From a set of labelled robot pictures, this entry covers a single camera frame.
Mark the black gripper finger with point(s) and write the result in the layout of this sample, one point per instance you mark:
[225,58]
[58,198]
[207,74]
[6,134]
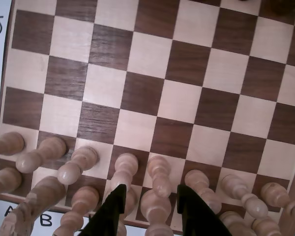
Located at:
[108,216]
[199,218]

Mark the light wooden pawn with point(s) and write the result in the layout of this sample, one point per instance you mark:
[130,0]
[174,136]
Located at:
[196,179]
[159,172]
[12,142]
[125,164]
[83,157]
[275,194]
[236,186]
[49,147]

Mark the light wooden bishop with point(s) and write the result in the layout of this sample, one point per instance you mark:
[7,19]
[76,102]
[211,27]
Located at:
[86,196]

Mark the light wooden knight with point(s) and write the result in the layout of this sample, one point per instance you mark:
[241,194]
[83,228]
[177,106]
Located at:
[46,189]
[236,223]

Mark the light wooden king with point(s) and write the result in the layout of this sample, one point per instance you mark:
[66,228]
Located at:
[155,206]

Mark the white paper strip with letters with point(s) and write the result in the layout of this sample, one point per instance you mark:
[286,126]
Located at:
[43,220]

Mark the light wooden rook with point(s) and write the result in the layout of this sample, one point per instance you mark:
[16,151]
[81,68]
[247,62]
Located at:
[5,179]
[265,227]

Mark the wooden chessboard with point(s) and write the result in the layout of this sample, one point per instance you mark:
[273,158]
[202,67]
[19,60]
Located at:
[147,61]

